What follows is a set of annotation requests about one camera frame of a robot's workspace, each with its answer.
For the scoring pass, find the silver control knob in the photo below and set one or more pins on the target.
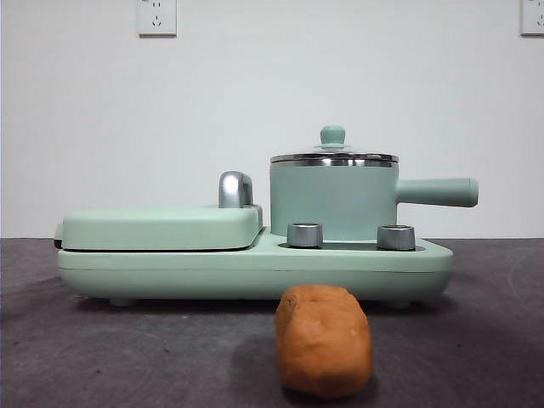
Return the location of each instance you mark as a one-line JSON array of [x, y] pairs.
[[396, 237], [304, 235]]

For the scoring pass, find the white wall socket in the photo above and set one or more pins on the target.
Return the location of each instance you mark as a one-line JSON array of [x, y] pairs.
[[156, 19], [533, 17]]

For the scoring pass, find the brown potato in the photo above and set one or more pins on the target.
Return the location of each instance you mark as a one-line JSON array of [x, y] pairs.
[[323, 344]]

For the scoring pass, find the mint green griddle cover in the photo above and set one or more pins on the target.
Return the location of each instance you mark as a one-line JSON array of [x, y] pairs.
[[157, 225]]

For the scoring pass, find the glass pot lid green knob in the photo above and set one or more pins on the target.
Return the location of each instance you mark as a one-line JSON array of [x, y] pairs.
[[332, 135]]

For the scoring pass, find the mint green breakfast maker base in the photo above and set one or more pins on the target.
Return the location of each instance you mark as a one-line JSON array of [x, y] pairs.
[[255, 272]]

